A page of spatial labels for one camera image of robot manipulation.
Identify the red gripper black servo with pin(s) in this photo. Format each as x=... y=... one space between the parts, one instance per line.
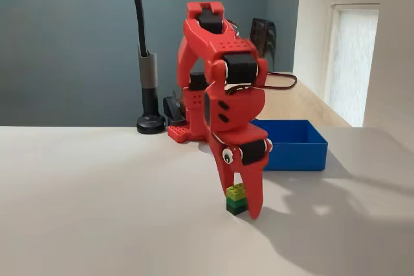
x=243 y=147

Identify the green lego brick stack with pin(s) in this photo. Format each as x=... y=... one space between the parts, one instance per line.
x=234 y=206

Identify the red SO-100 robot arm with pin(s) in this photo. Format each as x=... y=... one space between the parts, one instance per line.
x=200 y=37

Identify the blue plastic bin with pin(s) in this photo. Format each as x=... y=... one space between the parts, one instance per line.
x=297 y=156

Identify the black table clamp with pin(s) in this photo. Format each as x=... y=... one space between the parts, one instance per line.
x=173 y=108

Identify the black gooseneck stand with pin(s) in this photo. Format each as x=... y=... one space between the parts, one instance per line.
x=150 y=124

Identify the grey sleeve on stand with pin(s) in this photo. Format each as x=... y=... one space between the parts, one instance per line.
x=148 y=69

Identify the dark wooden chair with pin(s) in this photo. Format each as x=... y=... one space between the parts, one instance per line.
x=270 y=37

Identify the white framed window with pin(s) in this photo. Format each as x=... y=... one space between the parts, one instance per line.
x=352 y=62

